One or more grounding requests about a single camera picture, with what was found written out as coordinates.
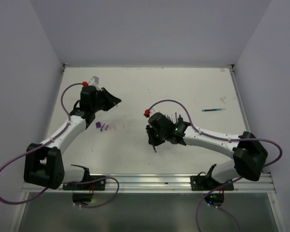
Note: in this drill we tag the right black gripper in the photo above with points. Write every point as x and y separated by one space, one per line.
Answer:
152 139

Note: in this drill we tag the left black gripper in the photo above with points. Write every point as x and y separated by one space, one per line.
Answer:
111 100

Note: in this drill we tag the teal pen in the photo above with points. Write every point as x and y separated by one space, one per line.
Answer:
213 110

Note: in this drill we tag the black purple highlighter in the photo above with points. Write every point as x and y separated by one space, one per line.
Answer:
180 118

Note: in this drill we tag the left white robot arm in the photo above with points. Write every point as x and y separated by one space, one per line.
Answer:
44 164

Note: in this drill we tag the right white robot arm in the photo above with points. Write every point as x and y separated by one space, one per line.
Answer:
246 154

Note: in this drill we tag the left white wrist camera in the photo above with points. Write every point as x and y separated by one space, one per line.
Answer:
94 81

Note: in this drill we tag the aluminium front rail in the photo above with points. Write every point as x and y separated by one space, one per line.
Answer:
162 183

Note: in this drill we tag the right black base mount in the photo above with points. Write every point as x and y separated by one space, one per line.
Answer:
204 182

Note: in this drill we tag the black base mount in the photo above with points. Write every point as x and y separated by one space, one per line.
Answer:
94 183
204 182

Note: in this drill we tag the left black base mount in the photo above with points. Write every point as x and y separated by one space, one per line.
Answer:
94 183

